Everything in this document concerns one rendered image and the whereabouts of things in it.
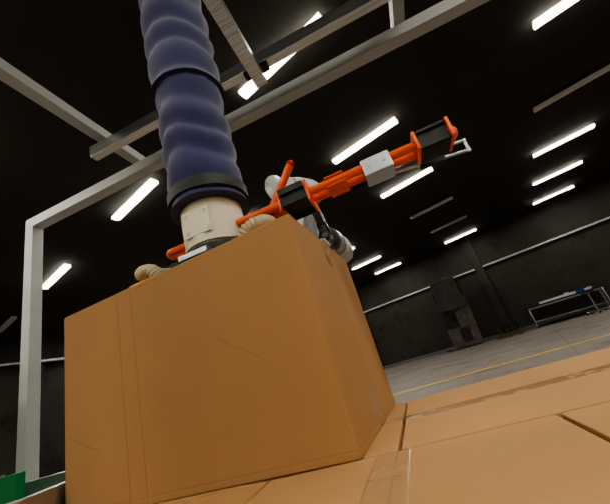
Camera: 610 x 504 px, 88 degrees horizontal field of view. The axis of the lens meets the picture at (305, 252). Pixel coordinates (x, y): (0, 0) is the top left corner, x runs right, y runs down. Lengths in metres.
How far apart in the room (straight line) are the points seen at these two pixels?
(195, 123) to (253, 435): 0.80
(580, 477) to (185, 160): 0.90
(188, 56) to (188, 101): 0.19
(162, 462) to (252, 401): 0.21
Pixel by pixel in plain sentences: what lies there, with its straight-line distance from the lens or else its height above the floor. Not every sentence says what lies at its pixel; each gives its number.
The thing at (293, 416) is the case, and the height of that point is 0.62.
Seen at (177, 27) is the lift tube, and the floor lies 1.79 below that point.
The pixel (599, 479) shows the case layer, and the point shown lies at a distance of 0.35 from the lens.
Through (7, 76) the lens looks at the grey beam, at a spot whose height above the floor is 3.22.
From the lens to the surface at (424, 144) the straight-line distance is 0.81.
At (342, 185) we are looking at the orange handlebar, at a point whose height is 1.07.
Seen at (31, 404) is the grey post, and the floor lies 1.14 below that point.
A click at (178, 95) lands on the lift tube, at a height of 1.52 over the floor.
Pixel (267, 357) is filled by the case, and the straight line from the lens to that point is 0.56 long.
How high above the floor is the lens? 0.67
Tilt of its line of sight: 21 degrees up
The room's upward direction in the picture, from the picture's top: 17 degrees counter-clockwise
